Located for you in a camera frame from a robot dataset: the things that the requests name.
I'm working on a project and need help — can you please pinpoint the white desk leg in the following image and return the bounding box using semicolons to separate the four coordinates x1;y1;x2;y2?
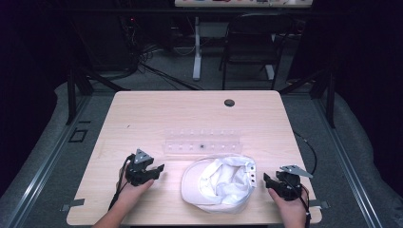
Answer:
264;32;278;82
192;16;203;82

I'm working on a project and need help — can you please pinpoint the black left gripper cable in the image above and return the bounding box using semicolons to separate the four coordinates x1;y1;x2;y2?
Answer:
107;153;135;212

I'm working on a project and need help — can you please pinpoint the grey tape strip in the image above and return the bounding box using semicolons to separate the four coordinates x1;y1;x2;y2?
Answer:
308;199;331;211
60;198;86;213

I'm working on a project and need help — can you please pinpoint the white cap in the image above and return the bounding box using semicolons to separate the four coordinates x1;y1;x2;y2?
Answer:
180;154;258;215

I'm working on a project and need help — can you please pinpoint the black floor cable bundle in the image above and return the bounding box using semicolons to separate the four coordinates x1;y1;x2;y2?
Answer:
120;15;207;92

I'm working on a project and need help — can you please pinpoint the person's left hand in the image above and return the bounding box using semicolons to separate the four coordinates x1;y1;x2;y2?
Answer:
117;164;156;208

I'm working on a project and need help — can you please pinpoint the person's right hand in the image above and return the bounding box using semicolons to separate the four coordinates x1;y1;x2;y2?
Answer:
267;187;309;221

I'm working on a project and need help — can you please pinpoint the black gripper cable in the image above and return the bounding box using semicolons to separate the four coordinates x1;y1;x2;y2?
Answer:
107;153;135;212
293;130;318;228

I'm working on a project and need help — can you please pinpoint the black chair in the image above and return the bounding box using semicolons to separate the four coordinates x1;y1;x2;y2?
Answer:
218;12;295;91

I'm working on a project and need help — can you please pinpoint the light desk top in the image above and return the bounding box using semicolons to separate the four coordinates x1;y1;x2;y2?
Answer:
174;0;314;9

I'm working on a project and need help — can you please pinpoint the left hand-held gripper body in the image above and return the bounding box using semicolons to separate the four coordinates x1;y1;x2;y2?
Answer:
125;148;157;187

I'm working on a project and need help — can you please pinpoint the clear acrylic rack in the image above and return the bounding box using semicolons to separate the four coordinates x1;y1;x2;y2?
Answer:
163;127;244;157

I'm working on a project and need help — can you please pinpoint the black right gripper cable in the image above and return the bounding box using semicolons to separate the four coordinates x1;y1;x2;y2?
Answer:
293;130;318;228

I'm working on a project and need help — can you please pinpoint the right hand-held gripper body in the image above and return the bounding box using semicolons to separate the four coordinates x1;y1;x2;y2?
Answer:
274;163;314;202

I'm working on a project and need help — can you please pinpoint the black metal stand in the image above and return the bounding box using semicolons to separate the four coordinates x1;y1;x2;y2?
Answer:
278;67;337;129
65;65;131;126

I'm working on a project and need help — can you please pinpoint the aluminium floor rail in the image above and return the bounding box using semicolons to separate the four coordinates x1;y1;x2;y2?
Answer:
6;94;93;228
313;94;384;228

